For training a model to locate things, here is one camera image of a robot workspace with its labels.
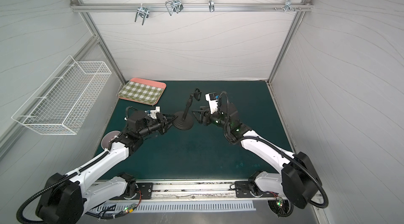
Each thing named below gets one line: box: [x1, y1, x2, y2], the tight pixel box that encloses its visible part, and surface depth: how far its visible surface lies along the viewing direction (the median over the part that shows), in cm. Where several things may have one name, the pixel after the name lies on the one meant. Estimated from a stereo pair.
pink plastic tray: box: [117, 77, 167, 106], surface depth 117 cm
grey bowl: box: [101, 130, 121, 149], surface depth 88 cm
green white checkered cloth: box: [118, 80, 166, 105], surface depth 114 cm
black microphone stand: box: [172, 87, 202, 130], surface depth 75 cm
